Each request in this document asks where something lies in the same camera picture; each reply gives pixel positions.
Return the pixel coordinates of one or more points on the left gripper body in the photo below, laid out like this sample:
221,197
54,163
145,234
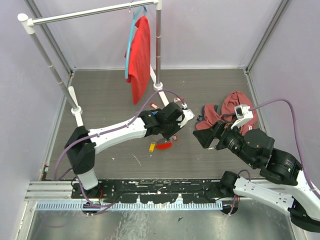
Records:
170,129

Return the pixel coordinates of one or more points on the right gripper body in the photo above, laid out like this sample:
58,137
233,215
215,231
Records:
223,129

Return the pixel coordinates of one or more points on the keyring with red tag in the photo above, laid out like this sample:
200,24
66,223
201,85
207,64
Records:
163,144

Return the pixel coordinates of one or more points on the key with yellow tag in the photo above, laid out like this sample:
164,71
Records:
152,147

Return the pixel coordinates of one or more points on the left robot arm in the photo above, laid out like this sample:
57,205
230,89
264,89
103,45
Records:
83,145

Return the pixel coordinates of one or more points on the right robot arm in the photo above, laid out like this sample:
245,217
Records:
299,202

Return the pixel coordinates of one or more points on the crumpled red shirt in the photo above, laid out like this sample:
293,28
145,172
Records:
211,113

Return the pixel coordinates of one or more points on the red shirt on hanger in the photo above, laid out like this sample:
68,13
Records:
139,59

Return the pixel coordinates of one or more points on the blue hanger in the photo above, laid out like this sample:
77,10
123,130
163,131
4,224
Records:
130,39

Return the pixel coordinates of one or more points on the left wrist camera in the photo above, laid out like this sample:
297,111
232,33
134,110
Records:
187,116

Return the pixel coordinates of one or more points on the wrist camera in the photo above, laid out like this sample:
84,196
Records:
187,116
243,116

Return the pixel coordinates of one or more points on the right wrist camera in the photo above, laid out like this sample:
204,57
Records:
243,116

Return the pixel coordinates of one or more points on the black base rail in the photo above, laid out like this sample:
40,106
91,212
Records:
158,191

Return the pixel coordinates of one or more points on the grey cable duct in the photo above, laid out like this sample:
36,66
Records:
175,206

